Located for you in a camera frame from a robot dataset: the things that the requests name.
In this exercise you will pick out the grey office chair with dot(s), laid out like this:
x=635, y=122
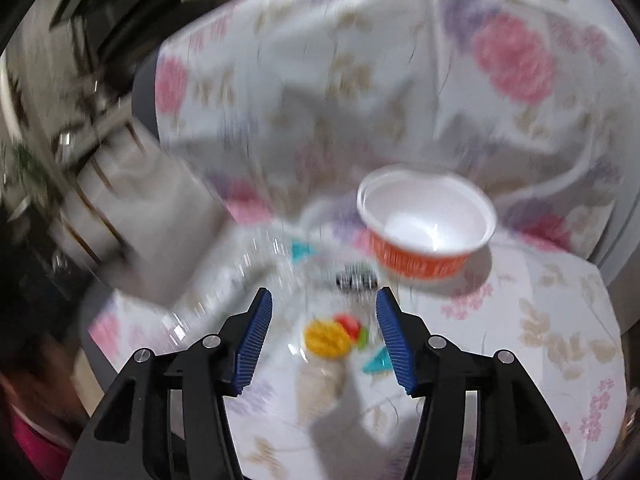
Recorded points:
x=145, y=95

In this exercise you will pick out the floral printed cloth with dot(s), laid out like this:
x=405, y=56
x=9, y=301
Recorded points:
x=350, y=85

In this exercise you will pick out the orange and white paper bowl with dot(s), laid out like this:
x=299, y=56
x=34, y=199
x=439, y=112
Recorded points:
x=425, y=210

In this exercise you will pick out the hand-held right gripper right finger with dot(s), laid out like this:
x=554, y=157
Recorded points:
x=397, y=340

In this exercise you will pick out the pink garment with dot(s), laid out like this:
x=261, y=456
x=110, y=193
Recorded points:
x=30, y=450

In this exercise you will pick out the clear plastic tray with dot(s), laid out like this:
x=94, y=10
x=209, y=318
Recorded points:
x=320, y=310

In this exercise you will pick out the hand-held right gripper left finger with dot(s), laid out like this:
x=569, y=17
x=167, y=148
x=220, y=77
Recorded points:
x=252, y=340

